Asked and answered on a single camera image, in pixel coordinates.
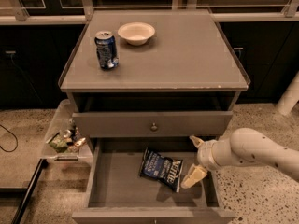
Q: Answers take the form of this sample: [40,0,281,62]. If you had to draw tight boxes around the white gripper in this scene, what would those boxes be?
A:
[180,135,221,189]

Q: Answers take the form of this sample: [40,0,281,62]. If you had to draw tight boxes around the blue chip bag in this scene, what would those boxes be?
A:
[139,148,183,192]

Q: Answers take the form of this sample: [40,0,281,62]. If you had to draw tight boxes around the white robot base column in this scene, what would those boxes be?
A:
[276,72,299,116]

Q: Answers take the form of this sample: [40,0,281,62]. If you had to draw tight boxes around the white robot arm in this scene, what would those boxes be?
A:
[180,128,299,189]

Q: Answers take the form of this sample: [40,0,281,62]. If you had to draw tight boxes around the round brass drawer knob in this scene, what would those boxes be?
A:
[150,123,158,132]

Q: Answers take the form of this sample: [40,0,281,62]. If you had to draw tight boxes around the grey drawer cabinet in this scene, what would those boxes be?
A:
[57,9,251,154]

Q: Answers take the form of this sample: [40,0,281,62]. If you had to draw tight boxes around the grey top drawer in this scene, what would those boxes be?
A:
[73,111,233,138]

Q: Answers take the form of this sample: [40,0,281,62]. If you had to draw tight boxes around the grey open middle drawer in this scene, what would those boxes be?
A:
[72,137,235,224]

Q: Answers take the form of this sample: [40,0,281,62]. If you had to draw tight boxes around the clear plastic bin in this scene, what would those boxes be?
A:
[41,99,92,161]

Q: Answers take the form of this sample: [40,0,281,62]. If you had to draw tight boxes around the white paper bowl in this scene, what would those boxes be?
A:
[118,22,155,46]

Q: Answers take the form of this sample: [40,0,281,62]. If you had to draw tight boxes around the green snack packet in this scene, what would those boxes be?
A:
[48,133,68,153]

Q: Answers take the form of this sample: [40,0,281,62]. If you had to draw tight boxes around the blue soda can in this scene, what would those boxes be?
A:
[94,31,119,70]

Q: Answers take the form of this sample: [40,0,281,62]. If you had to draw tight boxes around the black floor cable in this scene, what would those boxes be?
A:
[0,123,19,153]

